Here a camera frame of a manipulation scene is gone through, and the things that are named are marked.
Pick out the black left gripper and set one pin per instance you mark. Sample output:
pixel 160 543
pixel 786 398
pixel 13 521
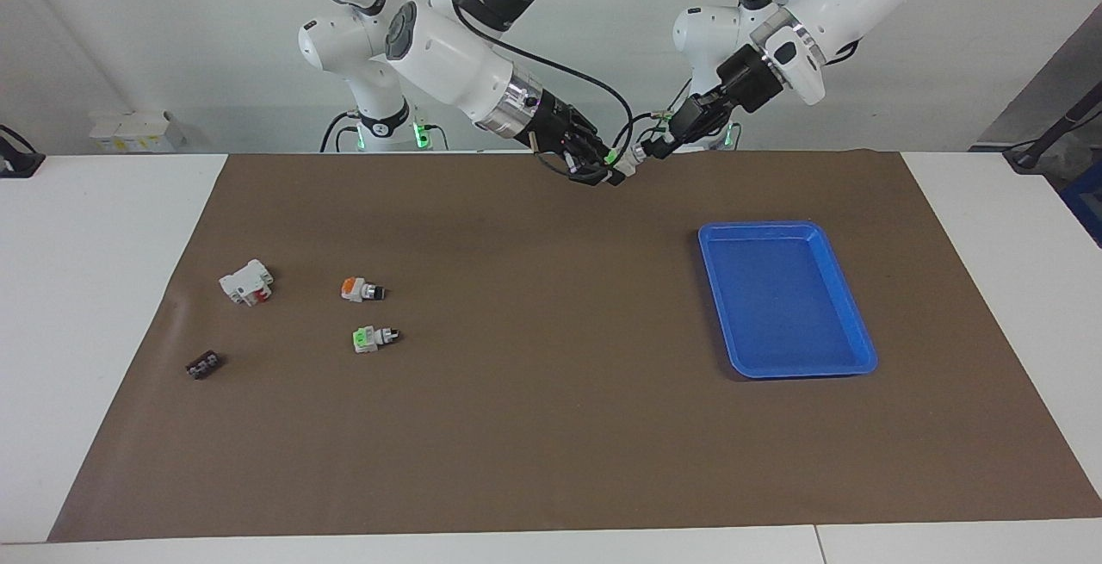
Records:
pixel 749 82

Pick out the black table clamp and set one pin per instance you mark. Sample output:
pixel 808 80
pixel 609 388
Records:
pixel 17 164

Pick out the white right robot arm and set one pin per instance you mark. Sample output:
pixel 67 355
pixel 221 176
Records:
pixel 448 56

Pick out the small black terminal block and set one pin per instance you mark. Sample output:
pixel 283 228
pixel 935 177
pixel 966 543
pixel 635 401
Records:
pixel 205 366

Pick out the blue plastic tray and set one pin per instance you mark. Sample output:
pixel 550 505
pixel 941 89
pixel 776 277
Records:
pixel 788 306

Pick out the green white selector switch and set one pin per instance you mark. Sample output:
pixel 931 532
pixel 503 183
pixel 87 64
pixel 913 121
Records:
pixel 368 339
pixel 627 164

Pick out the dark grey panel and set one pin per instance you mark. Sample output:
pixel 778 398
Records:
pixel 1067 82

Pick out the blue crate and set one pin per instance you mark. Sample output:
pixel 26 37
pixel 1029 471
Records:
pixel 1089 202

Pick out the black stand with pole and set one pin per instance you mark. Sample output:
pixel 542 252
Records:
pixel 1024 158

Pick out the brown table mat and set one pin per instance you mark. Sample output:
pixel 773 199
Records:
pixel 551 426

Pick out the orange white selector switch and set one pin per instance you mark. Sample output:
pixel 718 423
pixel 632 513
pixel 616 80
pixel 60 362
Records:
pixel 355 289

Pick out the white cardboard box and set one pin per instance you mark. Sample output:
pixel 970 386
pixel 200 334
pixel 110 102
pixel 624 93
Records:
pixel 129 129

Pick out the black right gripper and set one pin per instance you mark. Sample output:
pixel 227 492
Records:
pixel 555 125

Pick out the white red circuit breaker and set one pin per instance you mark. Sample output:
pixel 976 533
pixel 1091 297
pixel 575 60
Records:
pixel 244 282

